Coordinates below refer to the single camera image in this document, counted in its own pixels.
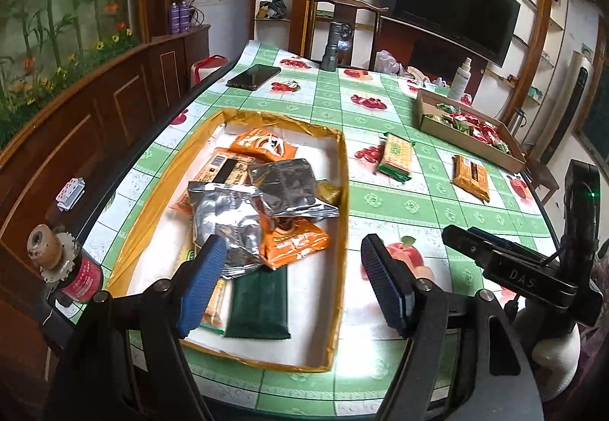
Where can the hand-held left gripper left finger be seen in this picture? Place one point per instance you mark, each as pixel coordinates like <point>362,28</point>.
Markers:
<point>204,283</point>

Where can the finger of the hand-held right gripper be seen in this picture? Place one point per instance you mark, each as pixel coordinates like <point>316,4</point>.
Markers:
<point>464,245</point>
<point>490,238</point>

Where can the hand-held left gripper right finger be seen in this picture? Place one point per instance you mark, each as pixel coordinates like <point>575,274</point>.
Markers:
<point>380,283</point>

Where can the white tray with gold rim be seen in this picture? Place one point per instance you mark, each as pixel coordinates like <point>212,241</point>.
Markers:
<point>314,297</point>

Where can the orange snack packet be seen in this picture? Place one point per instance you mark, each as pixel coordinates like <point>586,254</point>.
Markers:
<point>295,242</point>

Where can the olive gold snack packet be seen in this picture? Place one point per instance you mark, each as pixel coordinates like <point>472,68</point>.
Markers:
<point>329,192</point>

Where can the long orange packet black label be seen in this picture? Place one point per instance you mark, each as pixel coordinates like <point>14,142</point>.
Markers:
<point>228,169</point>

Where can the smooth silver foil packet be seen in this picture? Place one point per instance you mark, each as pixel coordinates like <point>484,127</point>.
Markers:
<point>285,185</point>

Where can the orange packet with white print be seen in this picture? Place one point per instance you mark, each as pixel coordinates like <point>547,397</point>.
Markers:
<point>259,142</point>

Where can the person's right hand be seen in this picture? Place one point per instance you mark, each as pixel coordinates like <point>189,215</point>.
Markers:
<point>552,354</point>

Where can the large cracker packet yellow label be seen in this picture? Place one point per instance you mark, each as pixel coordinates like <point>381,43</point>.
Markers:
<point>216,309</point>

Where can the dark green snack packet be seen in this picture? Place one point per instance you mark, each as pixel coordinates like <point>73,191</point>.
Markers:
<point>259,307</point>

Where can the orange biscuit packet dark label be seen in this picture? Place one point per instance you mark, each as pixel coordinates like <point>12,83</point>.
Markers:
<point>471,176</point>

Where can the fruit-print tablecloth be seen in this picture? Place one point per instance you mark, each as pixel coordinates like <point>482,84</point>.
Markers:
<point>404,207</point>

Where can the small green cracker packet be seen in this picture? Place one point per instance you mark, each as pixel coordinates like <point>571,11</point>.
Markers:
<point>396,157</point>

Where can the dark window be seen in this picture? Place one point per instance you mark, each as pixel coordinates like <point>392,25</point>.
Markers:
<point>597,116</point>

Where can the pile of wrapped candies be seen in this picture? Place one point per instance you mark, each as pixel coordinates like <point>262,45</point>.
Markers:
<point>471,123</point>

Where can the white standing air conditioner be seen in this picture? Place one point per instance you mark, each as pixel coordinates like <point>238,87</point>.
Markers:
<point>575,107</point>

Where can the red cylinder with toothed cap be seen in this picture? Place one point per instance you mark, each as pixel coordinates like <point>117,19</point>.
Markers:
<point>78,278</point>

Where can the cardboard box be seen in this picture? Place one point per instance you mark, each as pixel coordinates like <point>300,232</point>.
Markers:
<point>428,116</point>

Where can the playing card pack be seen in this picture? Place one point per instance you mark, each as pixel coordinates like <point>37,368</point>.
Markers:
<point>70,193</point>

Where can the white spray bottle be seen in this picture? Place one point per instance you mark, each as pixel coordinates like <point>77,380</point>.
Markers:
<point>459,78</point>

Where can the white plastic bag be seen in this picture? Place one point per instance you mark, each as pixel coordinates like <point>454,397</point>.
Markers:
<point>388,64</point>

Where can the wooden cabinet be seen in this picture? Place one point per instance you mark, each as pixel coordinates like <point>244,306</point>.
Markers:
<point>71,126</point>

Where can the black smartphone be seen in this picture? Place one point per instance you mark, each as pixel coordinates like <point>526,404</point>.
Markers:
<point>253,77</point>

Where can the red and white bag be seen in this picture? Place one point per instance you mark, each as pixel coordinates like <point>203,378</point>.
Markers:
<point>207,69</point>

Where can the grey flashlight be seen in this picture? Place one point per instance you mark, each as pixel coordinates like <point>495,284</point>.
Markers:
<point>333,47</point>

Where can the wooden chair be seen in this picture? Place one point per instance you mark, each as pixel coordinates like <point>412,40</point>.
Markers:
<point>342,4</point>

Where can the black and green shelf item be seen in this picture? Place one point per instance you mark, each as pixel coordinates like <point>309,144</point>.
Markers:
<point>272,7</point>

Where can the flower wall mural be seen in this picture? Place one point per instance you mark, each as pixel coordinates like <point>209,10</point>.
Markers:
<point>57,21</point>

